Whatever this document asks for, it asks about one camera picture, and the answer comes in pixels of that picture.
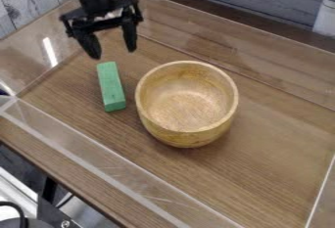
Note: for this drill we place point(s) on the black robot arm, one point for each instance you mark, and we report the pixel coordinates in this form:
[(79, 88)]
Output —
[(97, 15)]

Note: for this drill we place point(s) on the green rectangular block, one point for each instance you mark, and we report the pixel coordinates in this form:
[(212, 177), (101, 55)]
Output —
[(111, 88)]

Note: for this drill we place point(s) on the clear acrylic front wall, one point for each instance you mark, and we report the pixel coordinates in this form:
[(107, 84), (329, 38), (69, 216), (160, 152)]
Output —
[(95, 154)]

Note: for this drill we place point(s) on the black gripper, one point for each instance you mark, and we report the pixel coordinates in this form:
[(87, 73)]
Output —
[(95, 16)]

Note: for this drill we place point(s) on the black metal bracket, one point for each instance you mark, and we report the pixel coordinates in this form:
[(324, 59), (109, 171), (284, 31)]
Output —
[(51, 215)]

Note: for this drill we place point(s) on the brown wooden bowl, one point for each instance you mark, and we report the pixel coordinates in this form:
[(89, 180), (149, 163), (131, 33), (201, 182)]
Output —
[(187, 101)]

